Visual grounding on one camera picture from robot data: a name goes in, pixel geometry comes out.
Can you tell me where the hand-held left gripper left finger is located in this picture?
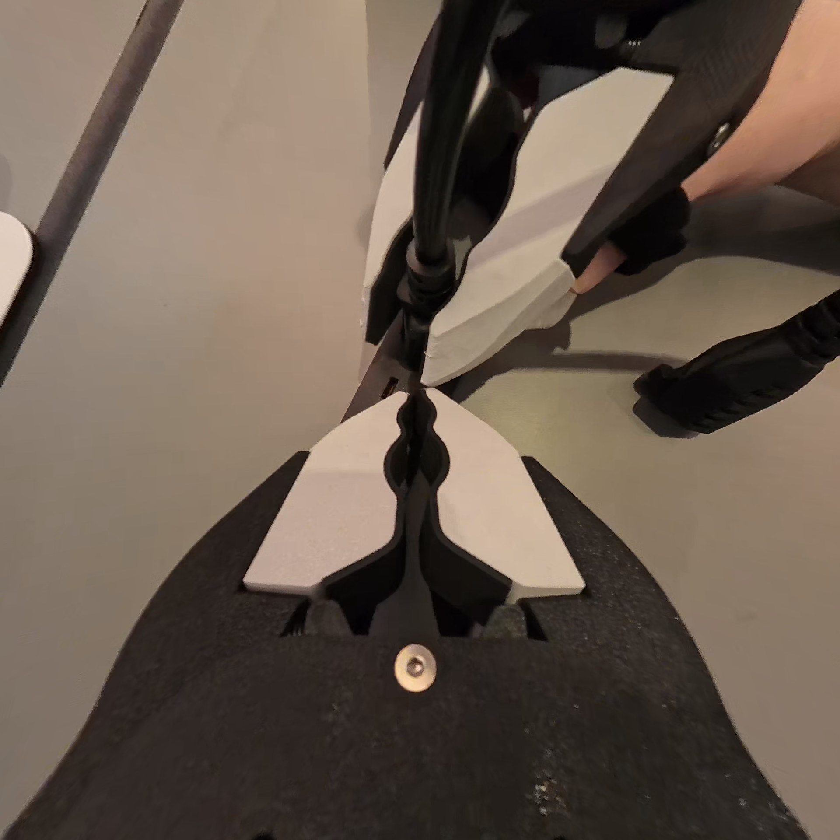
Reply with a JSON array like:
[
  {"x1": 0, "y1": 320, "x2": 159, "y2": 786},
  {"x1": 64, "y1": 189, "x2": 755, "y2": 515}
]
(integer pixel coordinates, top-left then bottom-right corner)
[{"x1": 241, "y1": 392, "x2": 416, "y2": 598}]

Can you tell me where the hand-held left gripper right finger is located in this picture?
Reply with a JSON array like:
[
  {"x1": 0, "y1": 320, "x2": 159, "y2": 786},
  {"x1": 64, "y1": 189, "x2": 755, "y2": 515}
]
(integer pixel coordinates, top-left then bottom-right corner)
[{"x1": 419, "y1": 386, "x2": 588, "y2": 601}]

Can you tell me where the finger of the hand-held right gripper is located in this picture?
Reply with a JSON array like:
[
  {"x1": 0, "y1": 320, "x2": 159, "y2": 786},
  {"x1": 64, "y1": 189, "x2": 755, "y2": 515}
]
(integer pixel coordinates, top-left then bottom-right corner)
[
  {"x1": 363, "y1": 108, "x2": 431, "y2": 347},
  {"x1": 419, "y1": 66, "x2": 678, "y2": 389}
]

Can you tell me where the black power plug with cord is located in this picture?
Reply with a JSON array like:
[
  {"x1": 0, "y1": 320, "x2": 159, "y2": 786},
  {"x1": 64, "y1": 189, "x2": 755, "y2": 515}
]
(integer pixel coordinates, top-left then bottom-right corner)
[{"x1": 395, "y1": 0, "x2": 519, "y2": 395}]

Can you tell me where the person's right hand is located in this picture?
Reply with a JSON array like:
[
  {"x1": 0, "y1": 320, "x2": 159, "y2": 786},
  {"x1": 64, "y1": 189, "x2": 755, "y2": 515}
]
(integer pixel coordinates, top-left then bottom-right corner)
[{"x1": 570, "y1": 0, "x2": 840, "y2": 295}]

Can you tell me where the white document stand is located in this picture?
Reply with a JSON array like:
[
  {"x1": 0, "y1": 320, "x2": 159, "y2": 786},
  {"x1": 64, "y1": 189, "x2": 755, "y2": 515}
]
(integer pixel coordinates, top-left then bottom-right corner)
[{"x1": 0, "y1": 211, "x2": 35, "y2": 332}]

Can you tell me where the black plug with tied cord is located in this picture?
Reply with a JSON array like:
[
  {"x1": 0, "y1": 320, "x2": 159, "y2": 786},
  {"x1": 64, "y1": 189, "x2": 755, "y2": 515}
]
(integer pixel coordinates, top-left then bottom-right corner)
[{"x1": 632, "y1": 287, "x2": 840, "y2": 435}]

